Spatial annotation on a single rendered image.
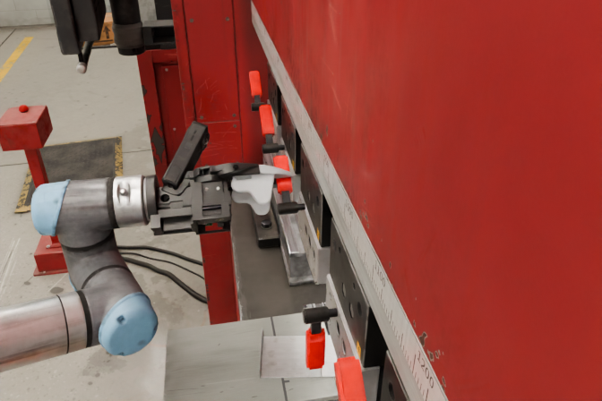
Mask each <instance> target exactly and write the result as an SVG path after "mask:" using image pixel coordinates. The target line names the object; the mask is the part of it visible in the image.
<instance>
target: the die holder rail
mask: <svg viewBox="0 0 602 401"><path fill-rule="evenodd" d="M275 156H276V155H275V153H268V154H263V164H264V165H266V166H274V164H273V158H275ZM278 203H282V197H281V195H280V194H279V193H278V190H277V188H273V189H272V195H271V205H272V209H273V213H274V217H275V220H276V224H277V228H278V232H279V244H280V248H281V251H282V255H283V259H284V262H285V267H286V271H287V274H288V281H289V284H290V285H291V286H295V285H303V284H310V283H314V279H313V276H312V273H311V270H310V267H309V264H308V260H307V257H306V255H305V249H304V246H303V244H302V240H301V237H300V230H299V223H298V212H297V213H296V214H287V215H279V214H278V210H277V204H278Z"/></svg>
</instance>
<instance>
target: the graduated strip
mask: <svg viewBox="0 0 602 401"><path fill-rule="evenodd" d="M251 12H252V14H253V16H254V19H255V21H256V23H257V26H258V28H259V30H260V32H261V33H262V37H263V39H264V41H265V44H266V46H267V48H268V49H269V52H270V54H271V57H272V60H273V62H274V63H275V65H276V68H277V70H278V72H279V76H280V78H281V79H282V81H283V84H284V86H285V88H286V90H287V93H288V95H289V97H290V100H291V102H292V104H293V106H294V108H295V110H296V112H297V116H298V118H299V120H300V122H301V124H302V126H303V128H304V130H305V134H306V136H307V138H308V140H309V142H310V144H311V146H312V149H313V151H314V154H315V156H316V158H317V160H318V162H319V165H320V167H321V169H322V172H323V174H324V176H325V178H326V181H327V183H328V185H329V186H330V189H331V192H332V194H333V197H334V199H335V201H336V202H337V204H338V207H339V209H340V212H341V215H342V216H343V218H344V220H345V223H346V225H347V227H348V230H349V232H350V234H351V236H352V239H353V241H354V243H355V245H356V247H357V250H358V252H359V255H360V257H361V259H362V261H363V263H364V265H365V268H366V271H367V273H368V275H369V277H370V279H371V281H372V283H373V285H374V289H375V291H376V293H377V295H378V297H379V299H380V301H381V304H382V306H383V308H384V311H385V313H386V315H387V317H388V320H389V322H390V323H391V327H392V329H393V331H394V333H395V336H396V338H397V339H398V341H399V344H400V347H401V349H402V352H403V353H404V355H405V357H406V360H407V362H408V365H409V368H410V369H411V371H412V373H413V376H414V378H415V380H416V382H417V385H418V387H419V389H420V391H421V394H422V396H423V398H424V400H425V401H445V399H444V397H443V394H442V392H441V390H440V388H439V386H438V384H437V382H436V380H435V378H434V375H433V373H432V372H431V370H430V368H429V366H428V364H427V362H426V359H425V357H424V355H423V353H422V351H421V349H420V347H419V345H418V343H417V341H416V339H415V337H414V335H413V333H412V331H411V329H410V326H409V324H408V322H407V320H406V318H405V316H404V314H403V312H402V310H401V308H400V306H399V304H398V302H397V300H396V297H395V295H394V293H393V291H392V290H391V287H390V285H389V283H388V281H387V279H386V277H385V275H384V274H383V271H382V268H381V266H380V264H379V262H378V260H377V259H376V257H375V255H374V252H373V250H372V248H371V246H370V244H369V242H368V241H367V238H366V235H365V233H364V231H363V229H362V227H361V225H360V224H359V222H358V220H357V217H356V215H355V213H354V211H353V209H352V207H351V205H350V203H349V201H348V198H347V196H346V194H345V193H344V191H343V189H342V187H341V185H340V182H339V179H338V177H337V176H336V174H335V172H334V170H333V168H332V166H331V163H330V161H329V159H328V158H327V156H326V154H325V152H324V149H323V146H322V144H321V143H320V141H319V139H318V137H317V135H316V133H315V131H314V128H313V126H312V125H311V123H310V120H309V118H308V116H307V114H306V112H305V110H304V108H303V106H302V104H301V102H300V100H299V98H298V96H297V94H296V91H295V89H294V87H293V85H292V83H291V81H290V79H289V77H288V75H287V73H286V71H285V69H284V67H283V65H282V63H281V61H280V58H279V56H278V54H277V52H276V50H275V48H274V46H273V45H272V43H271V40H270V38H269V36H268V34H267V31H266V29H265V28H264V26H263V24H262V21H261V19H260V17H259V15H258V13H257V12H256V10H255V8H254V5H253V2H252V0H251Z"/></svg>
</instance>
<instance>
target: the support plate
mask: <svg viewBox="0 0 602 401"><path fill-rule="evenodd" d="M272 318H273V323H274V328H275V333H276V337H278V336H305V332H306V331H307V330H308V328H310V324H305V323H304V322H303V316H302V313H296V314H289V315H282V316H275V317H272ZM262 330H263V336H264V337H274V336H273V331H272V325H271V317H269V318H261V319H255V320H242V321H236V322H229V323H222V324H215V325H209V326H201V327H195V328H182V329H175V330H169V331H168V333H167V349H166V366H165V383H164V400H163V401H285V396H284V391H283V386H282V381H281V378H277V379H260V354H261V338H262ZM284 380H289V382H287V383H285V387H286V391H287V396H288V401H329V400H334V399H339V396H338V390H337V387H336V384H335V380H334V378H333V377H324V378H323V377H321V378H284Z"/></svg>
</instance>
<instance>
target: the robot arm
mask: <svg viewBox="0 0 602 401"><path fill-rule="evenodd" d="M209 139H210V134H209V133H208V125H205V124H201V123H198V122H196V121H193V122H192V124H191V125H190V127H188V129H187V131H186V132H185V136H184V138H183V140H182V142H181V144H180V146H179V148H178V150H177V152H176V154H175V156H174V157H173V159H172V161H171V163H170V165H169V166H168V169H167V171H166V173H165V174H164V176H163V178H162V183H163V187H159V180H158V177H157V175H147V176H146V177H145V176H144V175H128V176H117V177H107V178H96V179H86V180H74V181H71V180H66V181H65V182H58V183H45V184H42V185H40V186H39V187H38V188H37V189H36V190H35V192H34V193H33V195H32V199H31V217H32V221H33V225H34V226H35V228H36V229H37V230H38V233H39V234H41V235H51V236H56V235H57V237H58V240H59V242H60V244H61V247H62V250H63V254H64V259H65V262H66V266H67V269H68V272H69V280H70V283H71V286H72V288H73V289H74V291H73V292H69V293H64V294H57V295H53V296H49V297H45V298H40V299H37V300H32V301H28V302H24V303H17V304H12V305H8V306H4V307H0V373H1V372H4V371H9V370H13V369H16V368H20V367H22V366H26V365H29V364H33V363H38V362H41V361H45V360H47V359H51V358H54V357H57V356H60V355H64V354H69V353H72V352H76V351H79V350H82V349H85V348H88V347H93V346H98V345H101V346H102V347H103V348H105V349H106V350H107V351H108V352H109V353H110V354H112V355H122V356H126V355H130V354H134V353H137V352H138V351H140V350H142V349H143V348H144V347H145V346H146V345H147V344H149V342H150V341H151V340H152V339H153V337H154V336H155V334H156V331H157V328H158V325H159V323H158V317H157V314H156V312H155V311H154V310H153V308H152V306H151V300H150V298H149V296H148V295H146V294H145V293H144V292H143V291H142V289H141V287H140V285H139V284H138V282H137V281H136V279H135V278H134V276H133V273H132V272H131V270H130V269H129V268H128V266H127V265H126V263H125V261H124V259H123V258H122V256H121V254H120V253H119V251H118V249H117V245H116V238H115V233H114V229H117V228H126V227H135V226H147V225H148V224H149V223H150V229H151V230H152V231H153V234H154V236H155V235H172V234H181V233H189V232H195V233H196V234H197V235H204V234H213V233H221V232H230V221H231V218H232V214H231V198H230V196H231V197H232V200H233V201H234V202H236V203H248V204H250V205H251V207H252V208H253V210H254V212H255V213H256V214H257V215H265V214H267V213H268V212H269V210H270V205H271V195H272V189H273V188H277V184H276V178H279V179H280V178H288V177H293V175H292V173H291V172H289V171H287V170H284V169H282V168H279V167H275V166H266V165H258V164H251V163H227V164H222V165H216V166H203V167H198V168H195V169H194V167H195V165H196V163H197V161H198V159H199V157H200V155H201V154H202V151H203V150H205V148H206V147H207V144H208V142H209ZM230 180H232V182H230ZM212 223H218V227H220V226H223V229H220V230H211V231H205V226H212Z"/></svg>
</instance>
